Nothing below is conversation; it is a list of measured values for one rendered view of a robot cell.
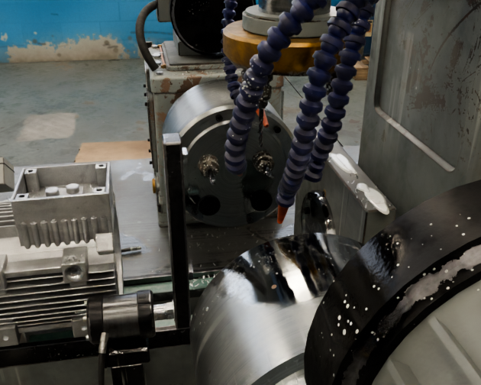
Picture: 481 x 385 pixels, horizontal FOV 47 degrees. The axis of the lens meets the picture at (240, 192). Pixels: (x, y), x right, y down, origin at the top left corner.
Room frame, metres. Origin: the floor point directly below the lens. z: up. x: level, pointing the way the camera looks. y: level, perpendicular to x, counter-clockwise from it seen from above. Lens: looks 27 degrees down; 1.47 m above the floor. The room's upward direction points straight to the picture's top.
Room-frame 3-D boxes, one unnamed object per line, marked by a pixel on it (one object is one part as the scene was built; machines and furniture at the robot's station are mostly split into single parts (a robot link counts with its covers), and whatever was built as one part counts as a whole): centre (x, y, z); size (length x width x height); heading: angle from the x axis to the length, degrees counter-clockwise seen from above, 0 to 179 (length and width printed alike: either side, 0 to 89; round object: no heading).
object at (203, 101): (1.05, 0.04, 1.04); 0.37 x 0.25 x 0.25; 10
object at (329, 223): (0.72, -0.12, 1.01); 0.15 x 0.02 x 0.15; 10
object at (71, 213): (0.66, 0.24, 1.11); 0.12 x 0.11 x 0.07; 101
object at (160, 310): (0.54, 0.12, 1.01); 0.08 x 0.02 x 0.02; 100
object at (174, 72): (1.29, 0.08, 0.99); 0.35 x 0.31 x 0.37; 10
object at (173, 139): (0.55, 0.08, 1.12); 0.04 x 0.03 x 0.26; 100
